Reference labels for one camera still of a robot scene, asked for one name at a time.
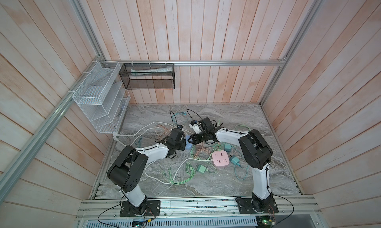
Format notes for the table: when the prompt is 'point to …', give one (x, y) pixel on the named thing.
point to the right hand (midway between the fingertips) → (190, 139)
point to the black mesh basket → (148, 75)
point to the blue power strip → (188, 144)
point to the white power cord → (114, 134)
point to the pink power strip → (221, 158)
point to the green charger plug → (202, 168)
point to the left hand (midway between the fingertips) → (182, 143)
